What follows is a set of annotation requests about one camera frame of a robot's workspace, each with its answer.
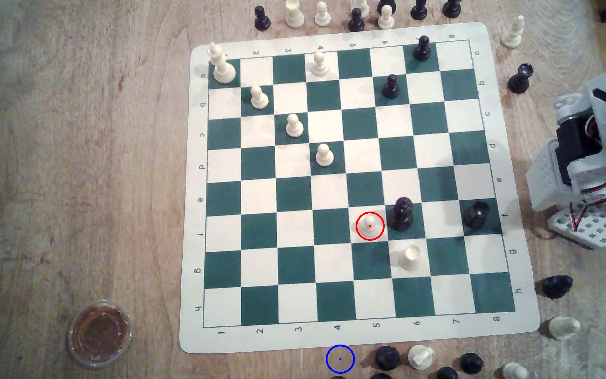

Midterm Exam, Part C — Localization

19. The black knight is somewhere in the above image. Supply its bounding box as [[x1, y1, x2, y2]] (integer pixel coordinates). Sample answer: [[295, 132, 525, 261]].
[[542, 275, 573, 300]]

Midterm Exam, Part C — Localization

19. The white bishop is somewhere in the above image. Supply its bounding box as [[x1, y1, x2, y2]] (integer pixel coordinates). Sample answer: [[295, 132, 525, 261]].
[[500, 15, 526, 49]]

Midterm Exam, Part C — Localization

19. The white knight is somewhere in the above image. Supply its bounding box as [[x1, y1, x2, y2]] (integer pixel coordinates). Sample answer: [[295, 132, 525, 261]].
[[408, 345, 435, 370]]

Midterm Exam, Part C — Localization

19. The clear cup with brown sauce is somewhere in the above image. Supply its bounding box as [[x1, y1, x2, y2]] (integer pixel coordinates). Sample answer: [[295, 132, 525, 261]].
[[67, 300, 134, 369]]

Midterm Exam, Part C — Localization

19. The green white chess board mat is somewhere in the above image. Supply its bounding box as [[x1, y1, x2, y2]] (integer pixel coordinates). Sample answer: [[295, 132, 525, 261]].
[[179, 22, 541, 354]]

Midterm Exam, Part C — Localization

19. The tall white king piece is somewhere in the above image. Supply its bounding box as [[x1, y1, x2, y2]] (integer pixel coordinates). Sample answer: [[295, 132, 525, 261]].
[[207, 43, 236, 84]]

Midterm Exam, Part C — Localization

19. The white rook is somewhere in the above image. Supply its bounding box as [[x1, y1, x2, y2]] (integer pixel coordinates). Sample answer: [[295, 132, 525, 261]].
[[399, 244, 422, 272], [285, 0, 305, 29]]

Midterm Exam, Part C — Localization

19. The white lattice robot base plate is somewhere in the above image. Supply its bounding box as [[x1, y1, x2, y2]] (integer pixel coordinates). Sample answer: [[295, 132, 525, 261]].
[[547, 202, 606, 251]]

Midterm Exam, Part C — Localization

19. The black bishop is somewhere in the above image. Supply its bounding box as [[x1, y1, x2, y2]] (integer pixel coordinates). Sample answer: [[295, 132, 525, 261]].
[[507, 63, 534, 95]]

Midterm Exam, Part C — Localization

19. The tall black king piece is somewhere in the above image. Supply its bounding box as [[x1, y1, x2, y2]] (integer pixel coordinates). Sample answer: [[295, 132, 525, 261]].
[[389, 197, 415, 232]]

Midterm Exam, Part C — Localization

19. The black rook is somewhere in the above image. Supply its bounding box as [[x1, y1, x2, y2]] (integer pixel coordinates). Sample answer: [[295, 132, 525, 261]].
[[463, 201, 490, 230]]

